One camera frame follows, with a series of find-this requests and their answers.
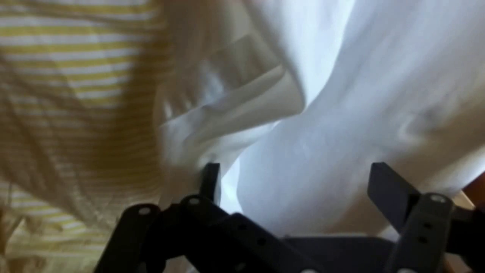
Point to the white bed sheet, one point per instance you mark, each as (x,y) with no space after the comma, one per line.
(353,111)

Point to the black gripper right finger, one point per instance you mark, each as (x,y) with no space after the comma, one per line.
(429,222)

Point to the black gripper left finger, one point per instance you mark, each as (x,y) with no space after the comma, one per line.
(152,237)

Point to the yellow striped blanket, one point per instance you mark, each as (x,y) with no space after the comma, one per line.
(70,101)

